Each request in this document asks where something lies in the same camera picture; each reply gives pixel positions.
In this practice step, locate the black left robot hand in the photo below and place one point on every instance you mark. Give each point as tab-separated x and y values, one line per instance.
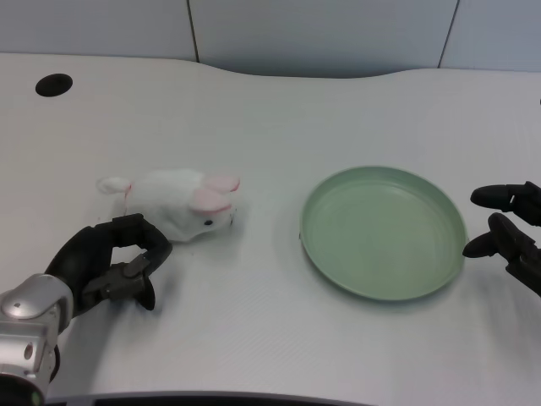
95	249

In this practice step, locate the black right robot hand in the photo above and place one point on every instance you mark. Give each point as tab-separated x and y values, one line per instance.
513	237

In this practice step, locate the white plush rabbit doll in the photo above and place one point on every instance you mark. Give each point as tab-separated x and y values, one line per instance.
179	203

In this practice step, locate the green round plate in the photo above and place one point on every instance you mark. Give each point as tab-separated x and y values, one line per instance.
382	232

